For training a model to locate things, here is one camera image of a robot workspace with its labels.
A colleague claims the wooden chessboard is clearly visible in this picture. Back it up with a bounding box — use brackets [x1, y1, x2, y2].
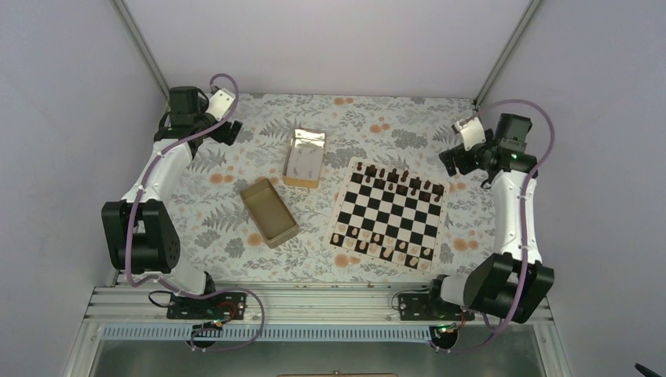
[324, 157, 449, 276]

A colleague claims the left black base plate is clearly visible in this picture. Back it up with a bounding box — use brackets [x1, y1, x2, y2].
[166, 291, 247, 321]

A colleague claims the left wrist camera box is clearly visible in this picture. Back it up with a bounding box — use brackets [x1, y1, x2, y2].
[206, 88, 236, 122]

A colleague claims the floral patterned table mat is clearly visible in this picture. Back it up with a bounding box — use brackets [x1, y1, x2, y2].
[168, 94, 494, 283]

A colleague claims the empty gold tin lid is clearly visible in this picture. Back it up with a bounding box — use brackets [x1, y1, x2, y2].
[240, 178, 299, 248]

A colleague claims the gold tin with dark pieces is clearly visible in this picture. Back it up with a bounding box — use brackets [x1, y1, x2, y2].
[282, 128, 327, 189]

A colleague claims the aluminium rail frame front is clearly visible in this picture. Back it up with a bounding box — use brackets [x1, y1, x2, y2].
[82, 283, 554, 326]

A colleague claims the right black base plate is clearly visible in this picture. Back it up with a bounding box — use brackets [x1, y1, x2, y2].
[395, 291, 475, 322]

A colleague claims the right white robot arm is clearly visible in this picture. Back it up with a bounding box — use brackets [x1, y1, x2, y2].
[425, 114, 554, 324]

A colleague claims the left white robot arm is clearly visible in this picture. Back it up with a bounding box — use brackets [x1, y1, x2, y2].
[101, 86, 242, 318]

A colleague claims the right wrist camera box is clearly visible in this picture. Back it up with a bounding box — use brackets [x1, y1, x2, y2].
[452, 117, 486, 152]

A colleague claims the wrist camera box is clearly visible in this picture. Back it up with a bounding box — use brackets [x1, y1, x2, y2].
[452, 117, 486, 152]
[206, 88, 236, 122]

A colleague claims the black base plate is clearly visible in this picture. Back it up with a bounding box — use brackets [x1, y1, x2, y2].
[395, 291, 475, 322]
[166, 291, 247, 321]

